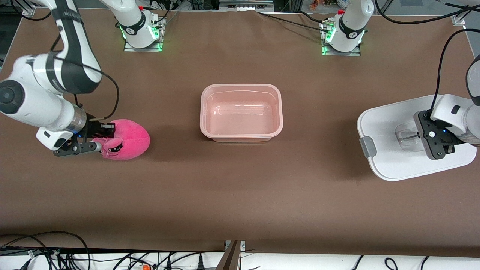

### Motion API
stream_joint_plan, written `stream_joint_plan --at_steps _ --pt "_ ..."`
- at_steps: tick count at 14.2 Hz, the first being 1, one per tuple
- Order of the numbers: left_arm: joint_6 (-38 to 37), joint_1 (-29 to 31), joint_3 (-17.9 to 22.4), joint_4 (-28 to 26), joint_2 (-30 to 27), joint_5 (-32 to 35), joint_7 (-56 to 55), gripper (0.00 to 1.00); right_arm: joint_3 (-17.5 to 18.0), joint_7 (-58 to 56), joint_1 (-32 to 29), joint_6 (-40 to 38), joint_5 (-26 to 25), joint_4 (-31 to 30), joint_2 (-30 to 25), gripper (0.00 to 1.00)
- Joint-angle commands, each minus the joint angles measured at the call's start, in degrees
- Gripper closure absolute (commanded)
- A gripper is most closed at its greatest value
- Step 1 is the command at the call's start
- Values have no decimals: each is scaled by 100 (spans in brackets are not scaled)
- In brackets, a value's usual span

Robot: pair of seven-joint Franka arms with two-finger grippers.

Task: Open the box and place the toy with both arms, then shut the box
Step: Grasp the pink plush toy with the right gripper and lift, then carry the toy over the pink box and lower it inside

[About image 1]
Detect pink plush toy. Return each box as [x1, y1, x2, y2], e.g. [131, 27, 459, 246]
[92, 119, 150, 161]

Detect white box lid grey clips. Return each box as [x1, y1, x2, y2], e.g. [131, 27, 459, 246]
[357, 94, 477, 182]

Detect metal base plate right arm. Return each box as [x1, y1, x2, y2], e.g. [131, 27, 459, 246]
[124, 19, 164, 52]

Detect metal base plate left arm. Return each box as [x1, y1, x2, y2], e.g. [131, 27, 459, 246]
[322, 21, 361, 57]

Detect translucent pink plastic box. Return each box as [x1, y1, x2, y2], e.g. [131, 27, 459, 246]
[200, 84, 284, 142]

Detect brown table cover sheet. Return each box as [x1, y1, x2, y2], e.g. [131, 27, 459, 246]
[0, 7, 480, 257]

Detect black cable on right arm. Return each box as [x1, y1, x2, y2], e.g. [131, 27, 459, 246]
[49, 22, 120, 122]

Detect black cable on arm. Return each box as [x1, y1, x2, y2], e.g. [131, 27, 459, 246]
[49, 22, 120, 122]
[375, 0, 480, 111]

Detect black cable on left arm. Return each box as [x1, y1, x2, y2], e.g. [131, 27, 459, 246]
[375, 0, 480, 111]

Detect black looping floor cable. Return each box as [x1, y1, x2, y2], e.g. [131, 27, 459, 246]
[0, 231, 91, 270]

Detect black table edge rail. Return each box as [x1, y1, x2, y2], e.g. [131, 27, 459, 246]
[0, 246, 225, 256]

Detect aluminium profile post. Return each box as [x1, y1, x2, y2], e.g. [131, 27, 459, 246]
[216, 241, 242, 270]

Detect aluminium frame bar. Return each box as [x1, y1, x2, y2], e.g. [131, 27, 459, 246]
[219, 0, 274, 10]

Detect black cable across table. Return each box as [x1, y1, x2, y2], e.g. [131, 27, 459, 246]
[256, 10, 332, 34]

